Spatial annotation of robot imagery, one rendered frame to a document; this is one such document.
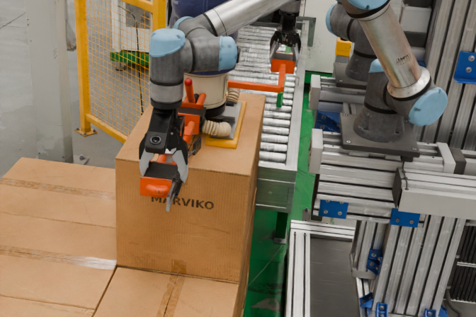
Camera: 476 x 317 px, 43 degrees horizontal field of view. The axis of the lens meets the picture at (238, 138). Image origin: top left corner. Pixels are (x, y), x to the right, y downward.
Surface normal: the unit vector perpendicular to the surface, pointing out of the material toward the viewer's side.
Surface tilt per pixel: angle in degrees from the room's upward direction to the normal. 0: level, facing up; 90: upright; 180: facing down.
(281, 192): 90
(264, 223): 0
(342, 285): 0
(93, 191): 0
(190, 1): 69
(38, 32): 90
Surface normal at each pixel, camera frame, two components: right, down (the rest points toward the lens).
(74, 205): 0.07, -0.89
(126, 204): -0.11, 0.45
